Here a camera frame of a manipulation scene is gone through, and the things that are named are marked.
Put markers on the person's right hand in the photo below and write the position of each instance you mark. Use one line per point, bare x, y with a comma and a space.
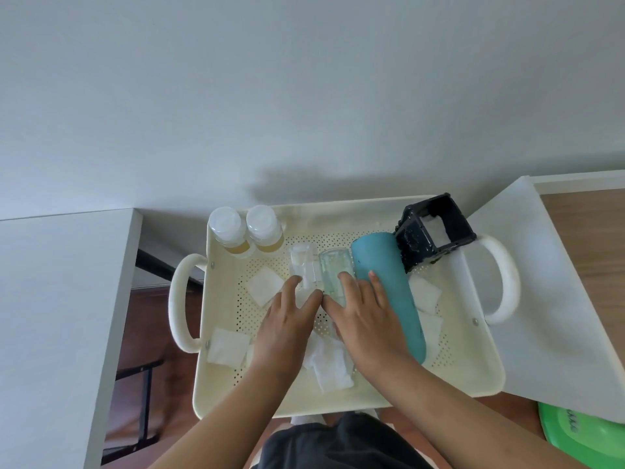
368, 327

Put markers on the person's left hand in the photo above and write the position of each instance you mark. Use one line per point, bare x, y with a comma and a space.
283, 332

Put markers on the person's left thumb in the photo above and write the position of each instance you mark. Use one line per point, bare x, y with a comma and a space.
314, 301

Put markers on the person's right thumb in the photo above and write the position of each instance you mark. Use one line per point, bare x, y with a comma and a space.
334, 315

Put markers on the person's right middle finger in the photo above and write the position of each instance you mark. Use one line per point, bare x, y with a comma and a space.
378, 290

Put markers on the pale green clear bottle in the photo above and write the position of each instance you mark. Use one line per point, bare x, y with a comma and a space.
334, 268

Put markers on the small clear plastic bottle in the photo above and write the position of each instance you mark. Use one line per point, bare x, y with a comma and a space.
303, 263

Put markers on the person's right forearm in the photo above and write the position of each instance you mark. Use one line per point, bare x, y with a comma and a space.
459, 420

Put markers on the person's left forearm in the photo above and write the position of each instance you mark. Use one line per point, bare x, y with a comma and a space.
219, 420

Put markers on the teal cylindrical tube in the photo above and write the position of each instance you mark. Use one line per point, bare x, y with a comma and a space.
381, 258

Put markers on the white cotton pad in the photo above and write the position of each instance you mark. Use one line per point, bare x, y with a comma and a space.
426, 293
334, 368
227, 347
312, 347
263, 287

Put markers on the white-capped bottle of yellow liquid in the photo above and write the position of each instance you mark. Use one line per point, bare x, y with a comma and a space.
227, 228
264, 226

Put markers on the person's dark clothing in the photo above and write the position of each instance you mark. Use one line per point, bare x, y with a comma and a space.
342, 446

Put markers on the white flat board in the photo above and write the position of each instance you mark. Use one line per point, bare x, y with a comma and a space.
551, 307

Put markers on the green plastic object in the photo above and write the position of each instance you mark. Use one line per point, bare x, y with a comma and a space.
586, 437

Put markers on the white table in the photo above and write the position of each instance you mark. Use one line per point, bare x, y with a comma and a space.
58, 327

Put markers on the black square frame holder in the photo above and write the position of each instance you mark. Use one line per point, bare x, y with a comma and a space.
449, 224

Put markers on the black metal frame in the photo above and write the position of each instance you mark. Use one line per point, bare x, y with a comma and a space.
144, 400

